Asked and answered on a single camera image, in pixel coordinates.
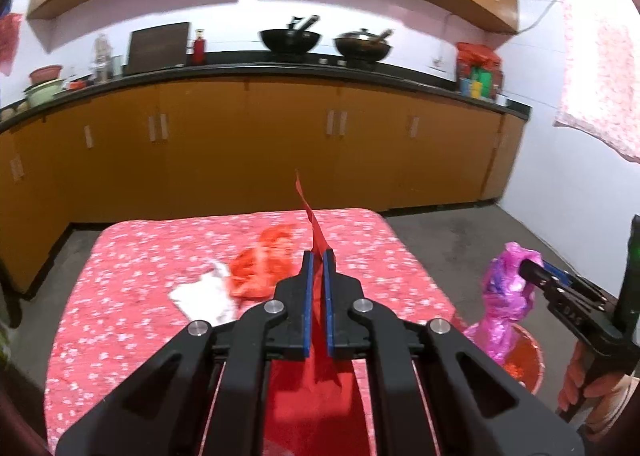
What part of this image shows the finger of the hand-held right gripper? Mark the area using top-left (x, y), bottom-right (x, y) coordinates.
top-left (519, 258), bottom-right (608, 331)
top-left (542, 262), bottom-right (613, 304)

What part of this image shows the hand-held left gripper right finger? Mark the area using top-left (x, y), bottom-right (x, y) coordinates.
top-left (323, 250), bottom-right (586, 456)

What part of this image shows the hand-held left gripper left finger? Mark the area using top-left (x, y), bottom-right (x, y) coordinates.
top-left (55, 252), bottom-right (314, 456)

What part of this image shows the pink plastic bag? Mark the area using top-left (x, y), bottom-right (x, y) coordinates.
top-left (462, 242), bottom-right (543, 364)

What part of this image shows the red plastic sheet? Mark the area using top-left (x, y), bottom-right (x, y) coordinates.
top-left (262, 170), bottom-right (373, 456)

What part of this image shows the orange plastic bag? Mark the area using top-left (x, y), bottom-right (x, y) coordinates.
top-left (502, 358), bottom-right (528, 382)
top-left (229, 227), bottom-right (308, 301)

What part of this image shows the red plastic bucket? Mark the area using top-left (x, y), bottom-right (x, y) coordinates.
top-left (462, 323), bottom-right (545, 397)

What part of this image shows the person's right hand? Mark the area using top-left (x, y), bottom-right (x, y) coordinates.
top-left (557, 343), bottom-right (640, 434)

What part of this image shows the white tissue paper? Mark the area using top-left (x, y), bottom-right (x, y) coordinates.
top-left (168, 260), bottom-right (238, 327)

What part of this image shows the wooden lower kitchen cabinet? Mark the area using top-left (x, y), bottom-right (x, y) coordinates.
top-left (0, 78), bottom-right (526, 294)

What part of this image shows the red floral tablecloth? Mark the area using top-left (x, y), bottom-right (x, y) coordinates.
top-left (44, 208), bottom-right (468, 456)

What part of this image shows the pink floral curtain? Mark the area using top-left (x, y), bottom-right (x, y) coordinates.
top-left (551, 0), bottom-right (640, 161)

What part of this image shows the orange bag on containers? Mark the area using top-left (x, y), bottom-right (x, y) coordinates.
top-left (456, 42), bottom-right (502, 70)

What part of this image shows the black kitchen countertop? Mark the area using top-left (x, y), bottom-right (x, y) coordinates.
top-left (0, 60), bottom-right (532, 134)

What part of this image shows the black wok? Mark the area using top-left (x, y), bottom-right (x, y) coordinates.
top-left (258, 14), bottom-right (322, 54)
top-left (333, 28), bottom-right (393, 61)

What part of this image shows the brown cutting board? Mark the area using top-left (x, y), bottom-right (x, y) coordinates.
top-left (124, 22), bottom-right (192, 71)

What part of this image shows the glass bottle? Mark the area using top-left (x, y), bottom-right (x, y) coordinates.
top-left (94, 34), bottom-right (112, 81)

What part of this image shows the green bowl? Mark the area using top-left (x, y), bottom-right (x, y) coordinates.
top-left (25, 80), bottom-right (66, 109)

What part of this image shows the red bowl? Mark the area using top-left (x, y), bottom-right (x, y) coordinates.
top-left (29, 64), bottom-right (63, 85)

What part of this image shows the red mesh bag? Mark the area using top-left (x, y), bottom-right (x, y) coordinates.
top-left (0, 13), bottom-right (23, 76)

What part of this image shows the white cable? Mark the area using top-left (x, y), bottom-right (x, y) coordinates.
top-left (517, 0), bottom-right (561, 34)

